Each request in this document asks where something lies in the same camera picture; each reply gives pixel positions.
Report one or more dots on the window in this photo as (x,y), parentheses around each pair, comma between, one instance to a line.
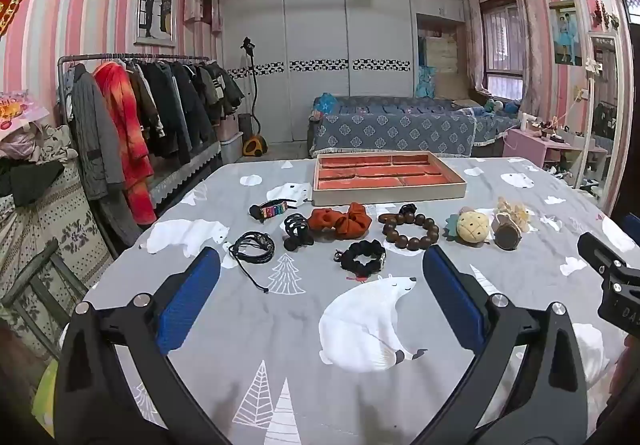
(500,50)

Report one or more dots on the white standing mirror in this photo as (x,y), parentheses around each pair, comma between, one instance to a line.
(600,125)

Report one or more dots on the grey floral cloth cover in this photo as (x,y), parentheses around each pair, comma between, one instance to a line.
(50,235)

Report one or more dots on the pineapple plush hair clip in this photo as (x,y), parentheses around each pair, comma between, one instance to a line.
(472,226)

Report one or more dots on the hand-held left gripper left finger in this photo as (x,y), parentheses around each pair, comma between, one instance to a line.
(187,305)

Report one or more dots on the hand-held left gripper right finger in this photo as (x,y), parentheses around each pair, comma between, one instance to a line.
(452,297)

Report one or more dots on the pile of clothes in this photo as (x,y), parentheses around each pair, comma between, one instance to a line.
(35,160)

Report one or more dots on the black scrunchie with watch face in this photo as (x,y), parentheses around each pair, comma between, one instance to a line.
(367,270)

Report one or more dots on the orange scrunchie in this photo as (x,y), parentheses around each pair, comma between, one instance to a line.
(345,224)

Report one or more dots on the grey lace-edged cover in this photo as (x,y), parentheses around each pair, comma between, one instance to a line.
(185,170)

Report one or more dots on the pink cabinet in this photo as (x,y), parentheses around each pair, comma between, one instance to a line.
(525,145)

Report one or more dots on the metal clothes rack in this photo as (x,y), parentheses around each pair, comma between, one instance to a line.
(150,58)

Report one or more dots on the garment steamer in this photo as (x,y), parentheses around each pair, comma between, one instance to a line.
(255,142)

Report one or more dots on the plastic storage boxes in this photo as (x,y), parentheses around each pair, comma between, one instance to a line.
(231,140)

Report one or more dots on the black claw hair clip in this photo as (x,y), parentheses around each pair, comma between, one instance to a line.
(295,228)

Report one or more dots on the small pink curtain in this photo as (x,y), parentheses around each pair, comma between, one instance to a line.
(192,0)

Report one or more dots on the bed with blue patterned cover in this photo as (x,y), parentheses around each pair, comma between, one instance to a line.
(400,130)

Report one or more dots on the brick-pattern jewelry tray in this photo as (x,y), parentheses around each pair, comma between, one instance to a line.
(375,173)

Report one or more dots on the couple wall poster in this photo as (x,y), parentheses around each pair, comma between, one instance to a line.
(566,35)

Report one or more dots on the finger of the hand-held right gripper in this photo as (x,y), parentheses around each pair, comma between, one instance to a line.
(600,252)

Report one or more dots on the row of hanging clothes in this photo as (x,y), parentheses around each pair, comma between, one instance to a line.
(110,125)

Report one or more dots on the white wardrobe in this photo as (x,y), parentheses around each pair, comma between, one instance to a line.
(315,25)

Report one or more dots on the grey polar bear blanket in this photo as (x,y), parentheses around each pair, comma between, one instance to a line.
(300,350)

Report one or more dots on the pink floral window curtain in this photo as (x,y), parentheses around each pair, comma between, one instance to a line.
(530,35)

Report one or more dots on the round brown wristwatch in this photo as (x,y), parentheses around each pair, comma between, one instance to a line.
(507,237)

